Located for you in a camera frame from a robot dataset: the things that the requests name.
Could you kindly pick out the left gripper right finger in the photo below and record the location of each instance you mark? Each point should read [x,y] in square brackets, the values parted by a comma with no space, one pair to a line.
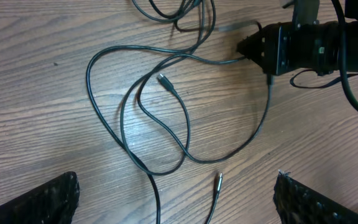
[297,203]

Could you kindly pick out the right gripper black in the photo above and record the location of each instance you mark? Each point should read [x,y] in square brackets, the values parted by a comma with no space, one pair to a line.
[276,59]

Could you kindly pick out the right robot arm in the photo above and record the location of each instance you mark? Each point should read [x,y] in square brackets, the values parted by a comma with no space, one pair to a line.
[304,42]

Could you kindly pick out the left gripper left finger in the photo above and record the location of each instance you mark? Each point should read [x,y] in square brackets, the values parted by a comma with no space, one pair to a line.
[52,202]

